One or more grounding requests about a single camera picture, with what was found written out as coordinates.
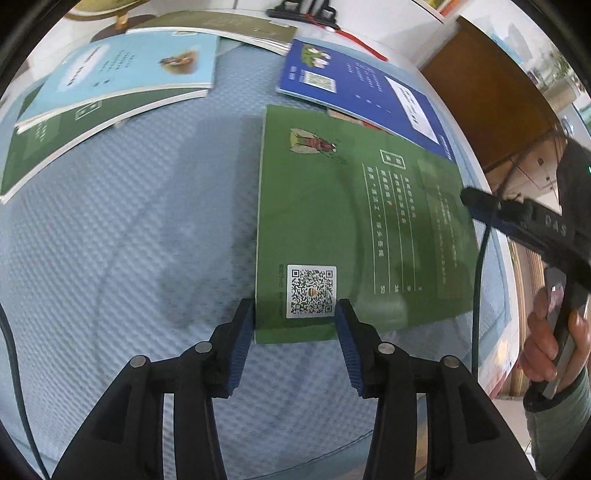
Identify person's right forearm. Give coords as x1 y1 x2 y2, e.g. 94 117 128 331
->
523 360 591 478

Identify brown wooden cabinet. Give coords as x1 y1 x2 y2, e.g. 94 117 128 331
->
419 16 571 188

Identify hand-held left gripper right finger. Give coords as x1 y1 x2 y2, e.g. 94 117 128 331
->
335 299 540 480

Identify dark green book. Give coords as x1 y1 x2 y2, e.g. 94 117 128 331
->
0 85 211 206

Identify dark blue book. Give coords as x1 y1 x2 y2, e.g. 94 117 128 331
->
276 38 458 163

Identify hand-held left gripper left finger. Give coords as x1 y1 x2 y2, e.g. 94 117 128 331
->
51 298 257 480

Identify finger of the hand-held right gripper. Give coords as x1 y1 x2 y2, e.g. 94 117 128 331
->
460 186 532 243

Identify light blue textured mat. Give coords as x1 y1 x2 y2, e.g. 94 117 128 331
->
0 34 515 476

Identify light blue book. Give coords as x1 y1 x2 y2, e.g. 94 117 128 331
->
16 34 220 134

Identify person's right hand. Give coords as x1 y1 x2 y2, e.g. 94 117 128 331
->
517 284 591 387

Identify antique yellow globe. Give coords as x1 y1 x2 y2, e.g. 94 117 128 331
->
62 0 141 32

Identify black metal book stand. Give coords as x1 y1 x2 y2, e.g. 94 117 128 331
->
267 0 343 25

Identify green potted plant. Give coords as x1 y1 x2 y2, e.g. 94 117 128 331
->
549 53 583 95

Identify black cable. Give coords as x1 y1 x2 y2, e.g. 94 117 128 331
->
470 129 573 377
0 302 51 480

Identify bright green book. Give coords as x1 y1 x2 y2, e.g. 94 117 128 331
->
254 104 482 346

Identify olive green book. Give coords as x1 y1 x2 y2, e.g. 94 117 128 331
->
126 10 300 57

